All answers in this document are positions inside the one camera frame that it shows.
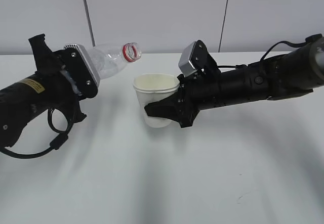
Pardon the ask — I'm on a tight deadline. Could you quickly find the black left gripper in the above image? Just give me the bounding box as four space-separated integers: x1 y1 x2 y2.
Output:
28 34 86 124

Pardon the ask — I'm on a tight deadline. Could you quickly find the white paper cup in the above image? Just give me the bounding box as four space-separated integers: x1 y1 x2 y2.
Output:
133 73 180 128

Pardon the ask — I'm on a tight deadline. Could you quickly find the clear plastic water bottle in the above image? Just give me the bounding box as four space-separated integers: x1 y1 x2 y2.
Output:
87 42 142 80

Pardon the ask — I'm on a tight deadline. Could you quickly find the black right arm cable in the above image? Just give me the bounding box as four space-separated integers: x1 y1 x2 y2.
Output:
217 33 323 70

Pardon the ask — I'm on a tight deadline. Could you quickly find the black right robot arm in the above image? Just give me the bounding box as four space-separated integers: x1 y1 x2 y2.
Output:
144 34 323 128

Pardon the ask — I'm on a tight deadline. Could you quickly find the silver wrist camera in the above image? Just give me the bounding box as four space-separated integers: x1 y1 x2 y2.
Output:
62 43 100 98
178 40 220 79

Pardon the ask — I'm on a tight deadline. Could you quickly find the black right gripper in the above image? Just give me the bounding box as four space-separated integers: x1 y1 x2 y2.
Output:
144 74 221 128

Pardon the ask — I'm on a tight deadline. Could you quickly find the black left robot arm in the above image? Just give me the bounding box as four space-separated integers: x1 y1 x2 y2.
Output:
1 34 86 148

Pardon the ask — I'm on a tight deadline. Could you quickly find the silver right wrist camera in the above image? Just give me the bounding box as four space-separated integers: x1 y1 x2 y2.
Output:
178 40 220 79

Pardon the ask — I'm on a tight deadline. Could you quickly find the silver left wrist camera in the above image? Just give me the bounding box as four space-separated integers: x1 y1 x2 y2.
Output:
62 43 100 98

